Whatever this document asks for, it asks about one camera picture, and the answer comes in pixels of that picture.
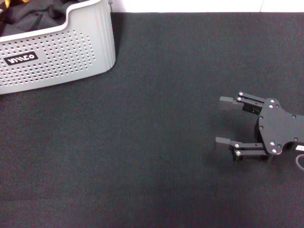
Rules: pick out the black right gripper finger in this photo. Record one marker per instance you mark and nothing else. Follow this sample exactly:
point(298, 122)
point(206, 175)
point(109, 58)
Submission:
point(247, 102)
point(249, 148)

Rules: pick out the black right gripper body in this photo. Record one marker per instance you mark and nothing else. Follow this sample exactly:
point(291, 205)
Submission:
point(278, 128)

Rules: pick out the grey perforated storage box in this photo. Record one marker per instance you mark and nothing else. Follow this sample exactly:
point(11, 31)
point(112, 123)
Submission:
point(71, 47)

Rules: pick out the dark crumpled cloths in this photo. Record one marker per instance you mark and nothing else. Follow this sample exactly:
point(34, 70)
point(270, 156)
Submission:
point(35, 16)

